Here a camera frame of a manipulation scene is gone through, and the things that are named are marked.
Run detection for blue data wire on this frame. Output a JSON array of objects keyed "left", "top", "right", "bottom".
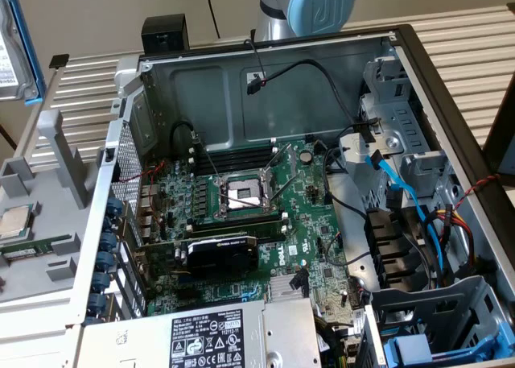
[{"left": 363, "top": 149, "right": 446, "bottom": 283}]

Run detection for hard disk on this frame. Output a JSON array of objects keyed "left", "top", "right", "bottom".
[{"left": 0, "top": 0, "right": 46, "bottom": 105}]

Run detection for empty blue disk carrier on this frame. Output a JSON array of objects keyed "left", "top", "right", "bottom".
[{"left": 381, "top": 323, "right": 515, "bottom": 368}]

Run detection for black RAM slot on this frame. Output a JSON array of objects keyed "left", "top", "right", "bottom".
[
  {"left": 188, "top": 139, "right": 278, "bottom": 159},
  {"left": 187, "top": 211, "right": 289, "bottom": 229},
  {"left": 191, "top": 222, "right": 290, "bottom": 243},
  {"left": 188, "top": 148, "right": 278, "bottom": 172}
]

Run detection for CPU socket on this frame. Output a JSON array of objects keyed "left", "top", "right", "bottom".
[{"left": 215, "top": 171, "right": 279, "bottom": 220}]

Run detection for steel locking lever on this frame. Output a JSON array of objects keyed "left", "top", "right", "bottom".
[
  {"left": 268, "top": 170, "right": 299, "bottom": 206},
  {"left": 192, "top": 130, "right": 221, "bottom": 182}
]

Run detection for steel socket cover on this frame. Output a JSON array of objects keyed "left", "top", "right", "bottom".
[{"left": 261, "top": 143, "right": 299, "bottom": 186}]

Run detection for green motherboard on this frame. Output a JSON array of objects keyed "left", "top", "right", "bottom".
[{"left": 136, "top": 137, "right": 369, "bottom": 339}]

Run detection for black graphics card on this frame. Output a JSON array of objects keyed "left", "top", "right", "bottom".
[{"left": 134, "top": 231, "right": 261, "bottom": 279}]

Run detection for open grey PC case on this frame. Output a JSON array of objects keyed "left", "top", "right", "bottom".
[{"left": 66, "top": 23, "right": 515, "bottom": 368}]

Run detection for silver chipset heatsink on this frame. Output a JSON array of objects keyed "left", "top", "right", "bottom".
[{"left": 268, "top": 274, "right": 311, "bottom": 304}]

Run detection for black expansion slot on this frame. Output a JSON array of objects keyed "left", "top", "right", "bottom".
[{"left": 175, "top": 287, "right": 204, "bottom": 303}]

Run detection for black fan shroud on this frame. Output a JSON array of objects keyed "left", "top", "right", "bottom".
[{"left": 364, "top": 206, "right": 428, "bottom": 293}]

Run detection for grey metal drive cage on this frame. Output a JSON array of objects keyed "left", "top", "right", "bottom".
[{"left": 337, "top": 56, "right": 462, "bottom": 208}]

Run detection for black box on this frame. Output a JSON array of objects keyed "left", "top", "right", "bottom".
[{"left": 141, "top": 14, "right": 190, "bottom": 57}]

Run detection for grey power supply unit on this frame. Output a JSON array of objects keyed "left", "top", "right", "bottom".
[{"left": 78, "top": 297, "right": 323, "bottom": 368}]

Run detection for grey parts rack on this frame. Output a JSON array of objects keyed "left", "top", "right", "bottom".
[{"left": 0, "top": 110, "right": 106, "bottom": 304}]

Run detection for blue drive bay brackets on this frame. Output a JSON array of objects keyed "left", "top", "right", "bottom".
[{"left": 361, "top": 274, "right": 515, "bottom": 368}]

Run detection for green RAM stick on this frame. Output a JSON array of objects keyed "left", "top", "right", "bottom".
[{"left": 0, "top": 235, "right": 70, "bottom": 260}]

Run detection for silver CPU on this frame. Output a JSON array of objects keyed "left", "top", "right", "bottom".
[{"left": 0, "top": 201, "right": 35, "bottom": 240}]

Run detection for black motherboard wire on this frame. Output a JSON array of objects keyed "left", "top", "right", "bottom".
[{"left": 321, "top": 144, "right": 371, "bottom": 220}]

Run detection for black looped wire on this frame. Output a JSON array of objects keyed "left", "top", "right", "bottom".
[{"left": 171, "top": 120, "right": 202, "bottom": 151}]

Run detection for thin red black wire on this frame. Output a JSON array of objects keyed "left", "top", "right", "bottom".
[{"left": 244, "top": 39, "right": 269, "bottom": 86}]

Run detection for black wire with plug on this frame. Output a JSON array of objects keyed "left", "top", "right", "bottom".
[{"left": 245, "top": 60, "right": 381, "bottom": 142}]

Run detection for black yellow wire bundle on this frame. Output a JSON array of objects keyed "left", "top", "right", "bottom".
[{"left": 313, "top": 313, "right": 363, "bottom": 368}]

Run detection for red black twisted wire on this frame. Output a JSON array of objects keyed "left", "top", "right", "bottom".
[{"left": 454, "top": 173, "right": 502, "bottom": 212}]

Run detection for thin dark floor cable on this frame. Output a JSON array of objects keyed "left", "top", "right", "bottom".
[{"left": 0, "top": 124, "right": 18, "bottom": 151}]

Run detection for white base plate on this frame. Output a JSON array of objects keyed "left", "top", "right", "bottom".
[{"left": 0, "top": 291, "right": 84, "bottom": 368}]

